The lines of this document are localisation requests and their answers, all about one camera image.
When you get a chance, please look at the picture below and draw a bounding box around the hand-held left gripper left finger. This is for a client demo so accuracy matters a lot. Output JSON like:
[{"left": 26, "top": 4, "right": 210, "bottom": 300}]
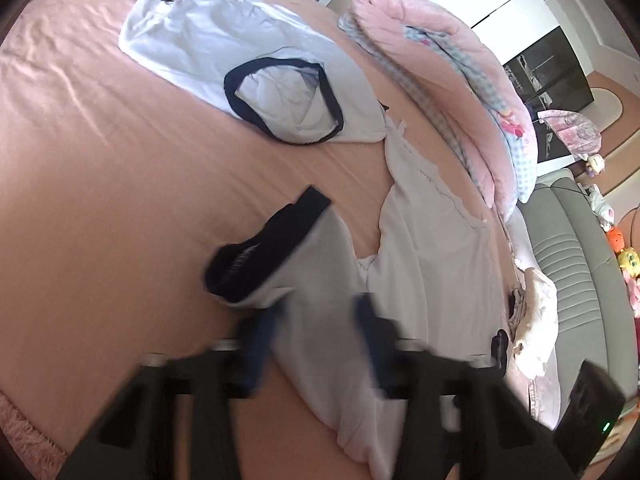
[{"left": 55, "top": 307, "right": 290, "bottom": 480}]

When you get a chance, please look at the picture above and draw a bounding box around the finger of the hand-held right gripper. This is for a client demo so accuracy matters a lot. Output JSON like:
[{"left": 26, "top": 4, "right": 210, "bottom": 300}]
[{"left": 489, "top": 327, "right": 511, "bottom": 378}]

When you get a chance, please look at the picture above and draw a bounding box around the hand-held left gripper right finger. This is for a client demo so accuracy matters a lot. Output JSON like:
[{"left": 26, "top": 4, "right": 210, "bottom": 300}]
[{"left": 352, "top": 292, "right": 581, "bottom": 480}]

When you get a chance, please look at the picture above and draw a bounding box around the white navy-trimmed tank top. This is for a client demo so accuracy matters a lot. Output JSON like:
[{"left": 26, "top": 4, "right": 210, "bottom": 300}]
[{"left": 204, "top": 185, "right": 408, "bottom": 480}]

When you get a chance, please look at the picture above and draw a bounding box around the white top wide navy neckline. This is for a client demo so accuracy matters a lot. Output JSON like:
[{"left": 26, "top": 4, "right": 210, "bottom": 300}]
[{"left": 105, "top": 0, "right": 388, "bottom": 147}]

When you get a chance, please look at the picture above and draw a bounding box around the cream folded cloth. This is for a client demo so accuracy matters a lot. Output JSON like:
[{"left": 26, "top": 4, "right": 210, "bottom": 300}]
[{"left": 510, "top": 267, "right": 560, "bottom": 378}]

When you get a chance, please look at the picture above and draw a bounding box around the grey-green padded headboard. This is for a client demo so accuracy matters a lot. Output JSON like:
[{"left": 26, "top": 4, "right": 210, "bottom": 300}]
[{"left": 520, "top": 167, "right": 640, "bottom": 361}]

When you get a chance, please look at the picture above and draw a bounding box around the pink white cat plush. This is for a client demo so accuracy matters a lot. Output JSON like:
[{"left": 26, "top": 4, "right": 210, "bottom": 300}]
[{"left": 625, "top": 275, "right": 640, "bottom": 318}]

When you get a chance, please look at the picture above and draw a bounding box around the white dog plush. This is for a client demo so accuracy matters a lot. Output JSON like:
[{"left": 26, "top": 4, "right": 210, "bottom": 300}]
[{"left": 585, "top": 185, "right": 616, "bottom": 228}]

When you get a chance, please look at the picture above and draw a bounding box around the pink sheeted bed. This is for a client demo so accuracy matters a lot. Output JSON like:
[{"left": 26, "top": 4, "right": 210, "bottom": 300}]
[{"left": 0, "top": 0, "right": 556, "bottom": 480}]

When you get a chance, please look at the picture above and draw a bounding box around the pink patterned small cloth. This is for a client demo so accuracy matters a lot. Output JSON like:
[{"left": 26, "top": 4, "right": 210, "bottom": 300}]
[{"left": 537, "top": 109, "right": 603, "bottom": 161}]

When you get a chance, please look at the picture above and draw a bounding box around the dark glass wardrobe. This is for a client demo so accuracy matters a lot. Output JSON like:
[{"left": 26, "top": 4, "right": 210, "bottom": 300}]
[{"left": 501, "top": 27, "right": 596, "bottom": 163}]

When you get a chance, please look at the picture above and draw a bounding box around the folded pink checked duvet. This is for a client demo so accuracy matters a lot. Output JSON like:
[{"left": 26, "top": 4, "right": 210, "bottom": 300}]
[{"left": 339, "top": 0, "right": 540, "bottom": 221}]

